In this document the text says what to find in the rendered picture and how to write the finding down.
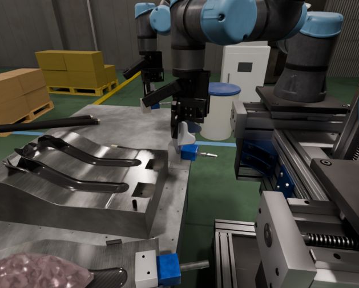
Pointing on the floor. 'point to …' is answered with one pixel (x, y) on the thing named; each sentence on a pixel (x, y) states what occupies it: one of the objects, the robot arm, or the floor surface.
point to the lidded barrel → (220, 111)
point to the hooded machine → (245, 67)
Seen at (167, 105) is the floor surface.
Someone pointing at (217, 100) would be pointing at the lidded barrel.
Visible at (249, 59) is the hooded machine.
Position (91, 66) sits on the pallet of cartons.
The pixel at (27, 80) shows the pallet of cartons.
